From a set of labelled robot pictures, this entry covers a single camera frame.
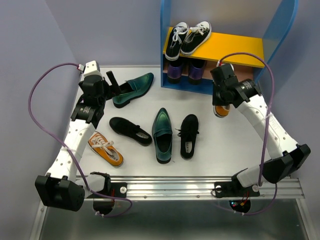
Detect black white sneaker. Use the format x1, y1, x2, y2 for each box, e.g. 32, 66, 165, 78
180, 21, 212, 56
165, 21, 189, 61

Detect aluminium mounting rail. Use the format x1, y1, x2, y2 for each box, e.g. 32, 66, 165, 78
111, 176, 305, 202

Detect orange sneaker white laces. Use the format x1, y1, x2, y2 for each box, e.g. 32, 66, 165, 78
213, 105, 230, 118

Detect purple boot right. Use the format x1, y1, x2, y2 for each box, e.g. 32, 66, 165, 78
188, 59, 207, 85

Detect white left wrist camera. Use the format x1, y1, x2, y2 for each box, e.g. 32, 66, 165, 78
83, 60, 103, 77

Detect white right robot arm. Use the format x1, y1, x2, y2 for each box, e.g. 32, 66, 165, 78
210, 64, 311, 198

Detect green loafer back left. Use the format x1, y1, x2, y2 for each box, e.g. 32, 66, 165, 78
112, 72, 154, 109

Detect black white sneaker left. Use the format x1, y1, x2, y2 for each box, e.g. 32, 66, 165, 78
165, 21, 189, 61

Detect blue shoe shelf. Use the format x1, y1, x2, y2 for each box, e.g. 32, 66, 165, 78
161, 0, 299, 95

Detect black white sneaker right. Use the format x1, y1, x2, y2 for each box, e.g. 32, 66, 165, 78
180, 21, 212, 56

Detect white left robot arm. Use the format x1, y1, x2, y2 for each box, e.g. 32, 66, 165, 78
35, 71, 121, 212

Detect green loafer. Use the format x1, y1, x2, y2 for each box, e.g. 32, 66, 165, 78
152, 107, 173, 164
112, 72, 154, 109

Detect purple boot left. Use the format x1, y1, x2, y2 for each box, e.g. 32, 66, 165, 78
167, 60, 184, 84

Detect black lace-up sneaker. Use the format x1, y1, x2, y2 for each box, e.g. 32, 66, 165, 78
177, 114, 199, 160

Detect black slip-on sneaker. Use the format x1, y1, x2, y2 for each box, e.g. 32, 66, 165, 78
109, 117, 152, 146

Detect green loafer centre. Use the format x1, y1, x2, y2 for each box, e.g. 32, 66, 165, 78
152, 107, 173, 164

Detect purple boot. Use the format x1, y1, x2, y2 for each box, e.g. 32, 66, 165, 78
188, 59, 207, 85
167, 60, 184, 84

